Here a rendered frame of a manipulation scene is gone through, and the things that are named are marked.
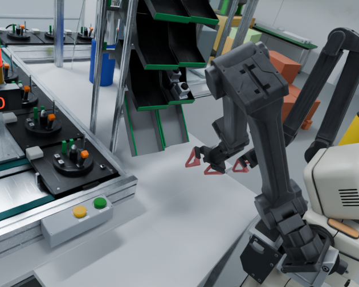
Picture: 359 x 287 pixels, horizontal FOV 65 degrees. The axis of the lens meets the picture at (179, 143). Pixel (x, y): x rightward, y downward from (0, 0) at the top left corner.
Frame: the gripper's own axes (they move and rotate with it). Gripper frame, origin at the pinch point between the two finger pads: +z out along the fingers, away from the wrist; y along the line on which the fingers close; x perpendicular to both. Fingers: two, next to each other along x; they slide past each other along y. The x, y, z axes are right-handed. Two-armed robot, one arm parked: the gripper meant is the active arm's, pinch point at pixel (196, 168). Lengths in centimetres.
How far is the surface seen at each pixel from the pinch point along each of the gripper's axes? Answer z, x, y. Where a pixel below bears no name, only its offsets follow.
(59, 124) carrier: 37, -28, 39
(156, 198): 23.7, 2.1, 0.0
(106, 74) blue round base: 53, -94, 12
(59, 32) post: 60, -119, 43
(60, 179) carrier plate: 28.6, 1.7, 37.6
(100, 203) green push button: 19.8, 11.5, 26.8
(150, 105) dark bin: 2.0, -22.9, 18.3
